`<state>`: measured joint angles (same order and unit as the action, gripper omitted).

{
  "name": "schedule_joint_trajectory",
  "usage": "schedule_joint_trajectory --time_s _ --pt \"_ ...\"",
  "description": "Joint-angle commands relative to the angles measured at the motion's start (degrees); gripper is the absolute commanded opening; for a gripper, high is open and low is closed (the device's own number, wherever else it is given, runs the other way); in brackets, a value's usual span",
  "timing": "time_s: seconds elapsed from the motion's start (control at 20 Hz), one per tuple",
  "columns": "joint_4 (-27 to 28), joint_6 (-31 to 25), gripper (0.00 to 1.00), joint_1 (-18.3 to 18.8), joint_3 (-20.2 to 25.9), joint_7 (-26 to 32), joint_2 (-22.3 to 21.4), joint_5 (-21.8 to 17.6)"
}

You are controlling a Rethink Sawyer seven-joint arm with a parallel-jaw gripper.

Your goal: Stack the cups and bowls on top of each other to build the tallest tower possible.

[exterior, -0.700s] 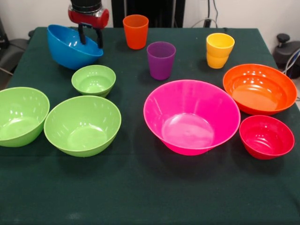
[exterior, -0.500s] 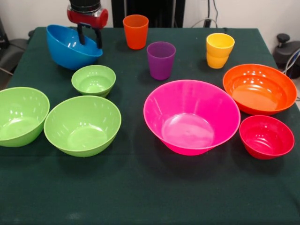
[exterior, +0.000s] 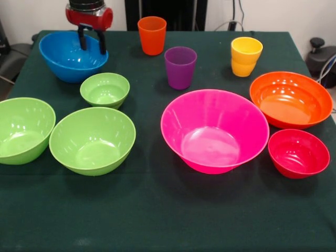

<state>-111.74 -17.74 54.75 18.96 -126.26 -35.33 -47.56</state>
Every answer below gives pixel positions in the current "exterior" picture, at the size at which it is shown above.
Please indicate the purple plastic cup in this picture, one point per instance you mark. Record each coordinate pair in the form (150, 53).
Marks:
(179, 68)

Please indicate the yellow plastic cup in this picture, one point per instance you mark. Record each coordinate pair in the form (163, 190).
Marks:
(243, 69)
(246, 50)

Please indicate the black office chair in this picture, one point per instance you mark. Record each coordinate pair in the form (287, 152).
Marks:
(15, 57)

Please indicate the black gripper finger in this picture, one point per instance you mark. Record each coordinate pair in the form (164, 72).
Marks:
(103, 44)
(83, 40)

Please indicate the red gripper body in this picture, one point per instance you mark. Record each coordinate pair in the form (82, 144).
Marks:
(89, 20)

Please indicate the pink plastic bowl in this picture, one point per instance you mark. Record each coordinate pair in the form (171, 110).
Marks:
(215, 136)

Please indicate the black power plug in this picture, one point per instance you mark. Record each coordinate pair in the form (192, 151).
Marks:
(232, 25)

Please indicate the black equipment base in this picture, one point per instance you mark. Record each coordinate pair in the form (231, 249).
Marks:
(319, 59)

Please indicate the large green plastic bowl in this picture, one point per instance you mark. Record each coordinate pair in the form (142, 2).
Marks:
(92, 147)
(23, 131)

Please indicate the orange plastic cup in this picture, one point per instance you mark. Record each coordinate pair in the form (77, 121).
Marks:
(152, 36)

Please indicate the small green plastic bowl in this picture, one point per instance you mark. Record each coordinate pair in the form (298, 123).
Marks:
(105, 92)

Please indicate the small red plastic bowl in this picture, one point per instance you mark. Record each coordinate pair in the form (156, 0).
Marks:
(298, 155)

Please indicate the blue plastic bowl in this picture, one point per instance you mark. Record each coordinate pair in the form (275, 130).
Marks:
(65, 63)

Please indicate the orange plastic bowl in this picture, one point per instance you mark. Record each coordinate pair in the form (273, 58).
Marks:
(291, 102)

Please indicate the dark green tablecloth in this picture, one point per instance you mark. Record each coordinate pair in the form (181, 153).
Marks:
(183, 218)

